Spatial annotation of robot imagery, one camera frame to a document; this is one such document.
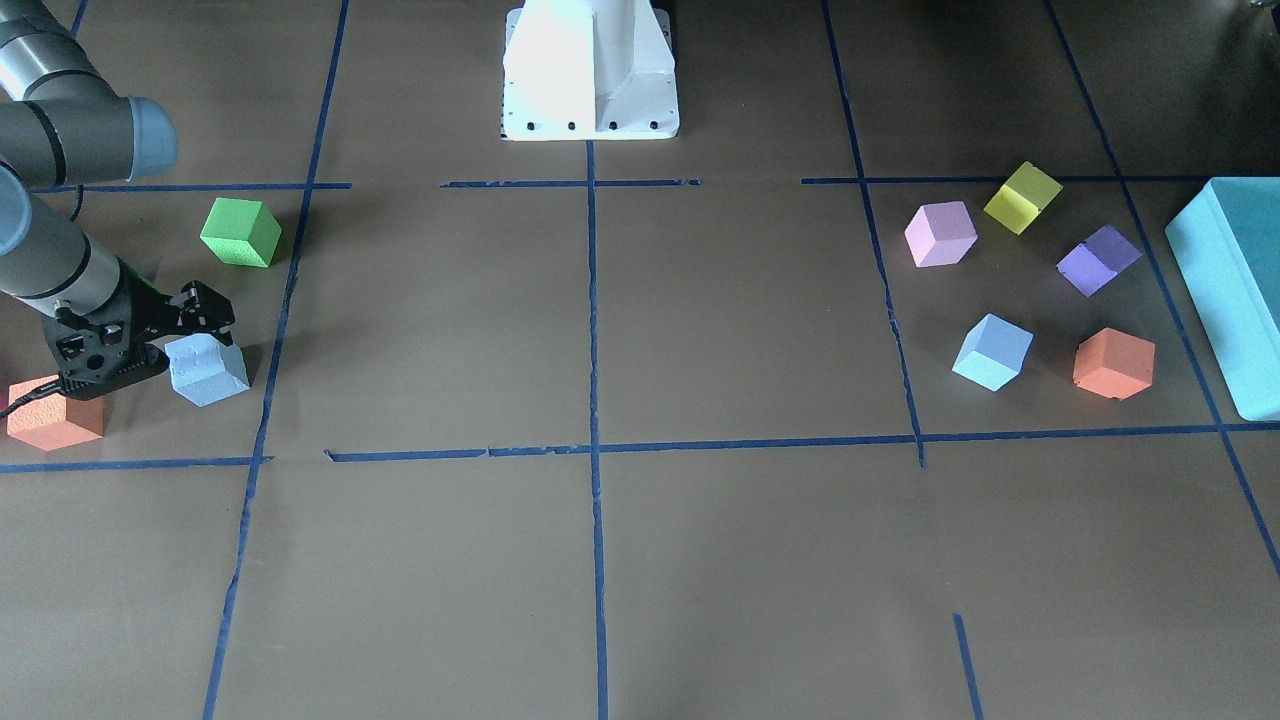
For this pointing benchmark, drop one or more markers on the yellow foam block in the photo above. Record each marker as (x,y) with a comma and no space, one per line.
(1022,198)

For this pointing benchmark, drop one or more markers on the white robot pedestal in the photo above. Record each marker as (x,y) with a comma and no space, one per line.
(589,71)

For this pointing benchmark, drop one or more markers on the orange foam block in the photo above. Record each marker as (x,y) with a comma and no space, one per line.
(57,422)
(1114,364)

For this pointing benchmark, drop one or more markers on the green foam block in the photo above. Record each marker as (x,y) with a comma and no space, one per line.
(241,232)

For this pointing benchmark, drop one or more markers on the teal plastic bin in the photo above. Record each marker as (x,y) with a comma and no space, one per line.
(1226,244)

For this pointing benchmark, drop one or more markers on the purple foam block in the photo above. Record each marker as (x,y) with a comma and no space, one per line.
(1098,260)

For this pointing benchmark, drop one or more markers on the pink foam block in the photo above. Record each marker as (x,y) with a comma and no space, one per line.
(940,233)

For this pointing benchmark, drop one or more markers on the light blue foam block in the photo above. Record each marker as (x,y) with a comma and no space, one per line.
(205,371)
(993,352)

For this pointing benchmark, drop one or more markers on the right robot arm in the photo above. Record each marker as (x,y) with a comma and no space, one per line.
(64,125)

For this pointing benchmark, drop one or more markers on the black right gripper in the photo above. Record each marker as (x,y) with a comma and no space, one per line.
(150,313)

